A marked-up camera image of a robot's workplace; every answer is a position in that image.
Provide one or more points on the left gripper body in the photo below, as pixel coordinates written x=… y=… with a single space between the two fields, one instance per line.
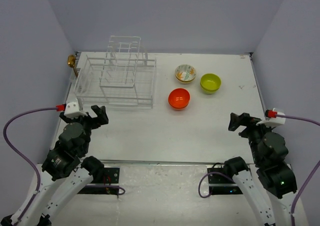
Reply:
x=88 y=125

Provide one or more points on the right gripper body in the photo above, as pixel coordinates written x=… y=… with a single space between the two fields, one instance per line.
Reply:
x=253 y=133

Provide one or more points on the green bowl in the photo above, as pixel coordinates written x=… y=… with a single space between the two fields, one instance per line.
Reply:
x=208 y=91
x=210 y=81

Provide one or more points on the orange bowl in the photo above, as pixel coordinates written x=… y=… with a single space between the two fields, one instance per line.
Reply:
x=178 y=106
x=179 y=95

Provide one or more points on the blue yellow patterned bowl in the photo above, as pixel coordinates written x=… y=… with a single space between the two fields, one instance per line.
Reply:
x=184 y=81

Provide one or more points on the white floral patterned bowl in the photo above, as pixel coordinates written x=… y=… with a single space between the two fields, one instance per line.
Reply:
x=185 y=72

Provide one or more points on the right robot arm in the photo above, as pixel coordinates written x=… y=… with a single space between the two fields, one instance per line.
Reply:
x=279 y=182

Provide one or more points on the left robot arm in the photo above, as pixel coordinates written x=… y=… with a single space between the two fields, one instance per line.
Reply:
x=66 y=169

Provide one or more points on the brass wooden utensil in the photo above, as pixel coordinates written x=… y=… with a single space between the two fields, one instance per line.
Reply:
x=71 y=62

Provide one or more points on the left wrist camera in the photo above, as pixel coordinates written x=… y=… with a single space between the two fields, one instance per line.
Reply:
x=72 y=109

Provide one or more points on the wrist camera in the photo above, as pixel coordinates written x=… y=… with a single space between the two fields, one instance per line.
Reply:
x=272 y=118
x=72 y=109

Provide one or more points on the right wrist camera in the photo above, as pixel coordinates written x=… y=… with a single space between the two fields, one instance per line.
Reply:
x=272 y=118

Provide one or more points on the white wire dish rack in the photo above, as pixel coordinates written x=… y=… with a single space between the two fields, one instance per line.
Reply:
x=123 y=75

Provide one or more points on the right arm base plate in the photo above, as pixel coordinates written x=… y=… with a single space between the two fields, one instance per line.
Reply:
x=218 y=184

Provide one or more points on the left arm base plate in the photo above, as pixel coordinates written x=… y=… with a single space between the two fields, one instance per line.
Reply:
x=109 y=176

